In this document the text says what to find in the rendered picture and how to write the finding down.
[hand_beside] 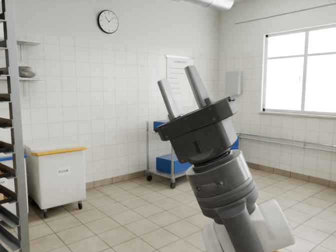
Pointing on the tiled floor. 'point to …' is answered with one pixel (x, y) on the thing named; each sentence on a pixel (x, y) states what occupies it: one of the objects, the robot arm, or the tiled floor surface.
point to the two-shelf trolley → (159, 170)
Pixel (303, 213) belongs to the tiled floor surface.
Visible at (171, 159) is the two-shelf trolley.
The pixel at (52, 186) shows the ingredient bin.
